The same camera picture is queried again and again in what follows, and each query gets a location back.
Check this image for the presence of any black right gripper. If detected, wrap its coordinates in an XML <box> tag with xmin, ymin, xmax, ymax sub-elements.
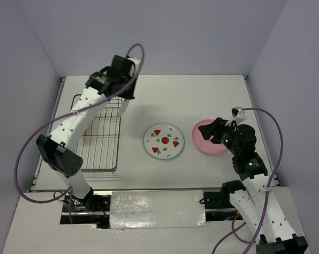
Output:
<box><xmin>198</xmin><ymin>116</ymin><xmax>240</xmax><ymax>156</ymax></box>

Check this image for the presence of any pink plate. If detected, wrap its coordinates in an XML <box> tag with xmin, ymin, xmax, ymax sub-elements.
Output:
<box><xmin>192</xmin><ymin>119</ymin><xmax>227</xmax><ymax>156</ymax></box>

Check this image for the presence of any white strawberry pattern plate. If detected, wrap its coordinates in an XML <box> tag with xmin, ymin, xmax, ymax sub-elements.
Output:
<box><xmin>143</xmin><ymin>123</ymin><xmax>185</xmax><ymax>160</ymax></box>

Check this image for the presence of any white plate blue rim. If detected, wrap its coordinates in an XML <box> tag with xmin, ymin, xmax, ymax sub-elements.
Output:
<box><xmin>117</xmin><ymin>99</ymin><xmax>130</xmax><ymax>118</ymax></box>

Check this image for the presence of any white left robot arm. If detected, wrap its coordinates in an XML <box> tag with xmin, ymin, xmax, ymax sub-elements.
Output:
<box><xmin>36</xmin><ymin>55</ymin><xmax>143</xmax><ymax>211</ymax></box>

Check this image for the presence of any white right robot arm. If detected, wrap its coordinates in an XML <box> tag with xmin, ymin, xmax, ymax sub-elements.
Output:
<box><xmin>198</xmin><ymin>117</ymin><xmax>308</xmax><ymax>253</ymax></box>

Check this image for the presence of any yellow plate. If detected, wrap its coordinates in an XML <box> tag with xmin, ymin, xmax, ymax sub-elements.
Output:
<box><xmin>84</xmin><ymin>121</ymin><xmax>97</xmax><ymax>135</ymax></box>

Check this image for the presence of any silver foil tape cover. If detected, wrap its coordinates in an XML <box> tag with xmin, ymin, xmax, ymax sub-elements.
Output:
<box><xmin>109</xmin><ymin>190</ymin><xmax>206</xmax><ymax>229</ymax></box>

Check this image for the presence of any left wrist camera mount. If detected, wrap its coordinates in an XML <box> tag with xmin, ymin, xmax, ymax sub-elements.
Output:
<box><xmin>127</xmin><ymin>57</ymin><xmax>141</xmax><ymax>77</ymax></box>

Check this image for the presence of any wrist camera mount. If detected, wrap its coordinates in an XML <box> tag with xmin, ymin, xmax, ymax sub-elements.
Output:
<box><xmin>127</xmin><ymin>57</ymin><xmax>141</xmax><ymax>77</ymax></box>
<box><xmin>226</xmin><ymin>106</ymin><xmax>246</xmax><ymax>126</ymax></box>

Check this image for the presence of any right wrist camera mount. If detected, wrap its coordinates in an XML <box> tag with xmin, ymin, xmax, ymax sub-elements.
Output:
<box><xmin>226</xmin><ymin>106</ymin><xmax>246</xmax><ymax>126</ymax></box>

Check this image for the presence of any metal wire dish rack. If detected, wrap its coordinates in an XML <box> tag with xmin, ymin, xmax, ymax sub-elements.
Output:
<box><xmin>75</xmin><ymin>97</ymin><xmax>123</xmax><ymax>174</ymax></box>

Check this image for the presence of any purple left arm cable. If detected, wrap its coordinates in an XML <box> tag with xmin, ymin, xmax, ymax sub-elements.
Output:
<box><xmin>14</xmin><ymin>43</ymin><xmax>145</xmax><ymax>222</ymax></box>

